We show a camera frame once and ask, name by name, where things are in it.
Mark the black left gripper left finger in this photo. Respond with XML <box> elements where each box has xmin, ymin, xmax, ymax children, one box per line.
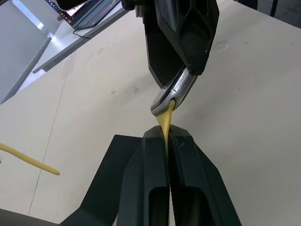
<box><xmin>115</xmin><ymin>126</ymin><xmax>170</xmax><ymax>226</ymax></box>

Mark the silver watch body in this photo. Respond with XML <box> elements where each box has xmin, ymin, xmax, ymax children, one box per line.
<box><xmin>150</xmin><ymin>68</ymin><xmax>201</xmax><ymax>118</ymax></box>

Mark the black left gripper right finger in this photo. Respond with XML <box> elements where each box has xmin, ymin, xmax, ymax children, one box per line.
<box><xmin>168</xmin><ymin>124</ymin><xmax>243</xmax><ymax>226</ymax></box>

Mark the yellow rubber watch strap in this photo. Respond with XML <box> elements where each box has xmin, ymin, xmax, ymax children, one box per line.
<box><xmin>0</xmin><ymin>143</ymin><xmax>61</xmax><ymax>176</ymax></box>
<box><xmin>155</xmin><ymin>99</ymin><xmax>176</xmax><ymax>226</ymax></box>

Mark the grey side desk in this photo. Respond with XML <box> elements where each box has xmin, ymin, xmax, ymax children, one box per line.
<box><xmin>32</xmin><ymin>6</ymin><xmax>140</xmax><ymax>74</ymax></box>

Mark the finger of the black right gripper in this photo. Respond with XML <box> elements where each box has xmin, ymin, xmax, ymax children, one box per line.
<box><xmin>155</xmin><ymin>0</ymin><xmax>221</xmax><ymax>76</ymax></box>
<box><xmin>143</xmin><ymin>9</ymin><xmax>189</xmax><ymax>89</ymax></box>

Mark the thin black desk cable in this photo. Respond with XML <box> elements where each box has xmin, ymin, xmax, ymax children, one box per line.
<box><xmin>72</xmin><ymin>27</ymin><xmax>92</xmax><ymax>40</ymax></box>

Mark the black laptop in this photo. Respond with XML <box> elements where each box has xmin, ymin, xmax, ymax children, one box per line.
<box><xmin>46</xmin><ymin>0</ymin><xmax>125</xmax><ymax>30</ymax></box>

